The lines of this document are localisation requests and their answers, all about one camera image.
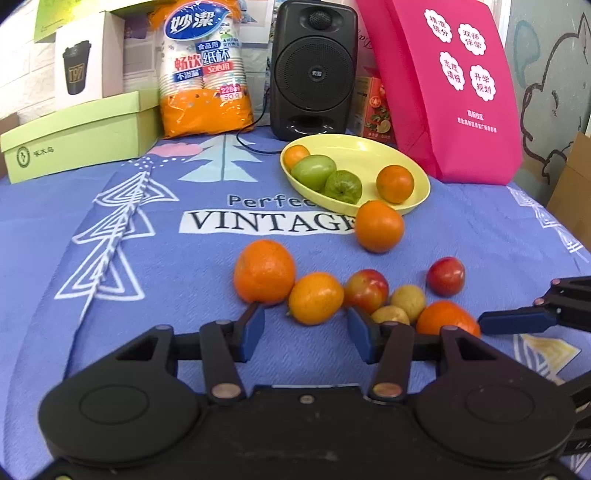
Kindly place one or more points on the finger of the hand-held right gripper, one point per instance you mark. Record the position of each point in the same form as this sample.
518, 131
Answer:
512, 322

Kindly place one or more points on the flat green box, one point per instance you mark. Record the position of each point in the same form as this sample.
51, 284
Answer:
69, 21

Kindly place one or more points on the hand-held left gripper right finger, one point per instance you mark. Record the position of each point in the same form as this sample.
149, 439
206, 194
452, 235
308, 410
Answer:
361, 333

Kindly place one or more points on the blue printed cloth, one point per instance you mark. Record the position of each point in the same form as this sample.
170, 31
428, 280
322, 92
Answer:
138, 300

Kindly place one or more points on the small yellow fruit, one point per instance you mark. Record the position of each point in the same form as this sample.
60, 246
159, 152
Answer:
408, 299
390, 316

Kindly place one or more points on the black speaker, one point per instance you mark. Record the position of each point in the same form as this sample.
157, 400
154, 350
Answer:
314, 69

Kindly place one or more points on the small red apple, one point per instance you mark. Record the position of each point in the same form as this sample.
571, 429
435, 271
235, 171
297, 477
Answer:
445, 276

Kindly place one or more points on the brown cardboard box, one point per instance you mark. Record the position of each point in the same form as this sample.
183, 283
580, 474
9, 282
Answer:
575, 194
7, 127

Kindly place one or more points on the yellow oval plate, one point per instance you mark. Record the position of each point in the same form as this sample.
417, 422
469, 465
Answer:
360, 152

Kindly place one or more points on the green guava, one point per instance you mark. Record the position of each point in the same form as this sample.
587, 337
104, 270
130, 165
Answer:
342, 186

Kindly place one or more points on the pink fabric bag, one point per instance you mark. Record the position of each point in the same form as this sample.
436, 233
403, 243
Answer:
461, 138

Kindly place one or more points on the orange pack of paper cups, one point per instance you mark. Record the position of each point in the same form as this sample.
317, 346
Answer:
203, 106

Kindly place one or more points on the small orange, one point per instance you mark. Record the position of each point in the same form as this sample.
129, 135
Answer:
295, 155

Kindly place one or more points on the small red fruit box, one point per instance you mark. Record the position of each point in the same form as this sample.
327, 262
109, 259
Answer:
376, 115

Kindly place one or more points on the red-yellow apple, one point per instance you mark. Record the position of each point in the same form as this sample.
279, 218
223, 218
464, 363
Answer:
366, 290

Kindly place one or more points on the large orange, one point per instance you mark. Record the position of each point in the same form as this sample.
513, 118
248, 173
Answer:
264, 272

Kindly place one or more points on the light green shoe box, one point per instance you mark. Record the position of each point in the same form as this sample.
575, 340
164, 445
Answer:
69, 147

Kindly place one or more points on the white printed carton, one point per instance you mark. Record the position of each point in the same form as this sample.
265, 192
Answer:
138, 55

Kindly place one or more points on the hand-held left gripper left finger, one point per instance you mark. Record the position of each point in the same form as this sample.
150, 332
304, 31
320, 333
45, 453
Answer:
251, 333

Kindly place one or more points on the white box with cup print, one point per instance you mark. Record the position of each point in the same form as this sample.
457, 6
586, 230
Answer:
106, 69

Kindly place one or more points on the smooth green fruit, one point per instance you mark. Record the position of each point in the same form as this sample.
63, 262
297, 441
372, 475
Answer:
314, 170

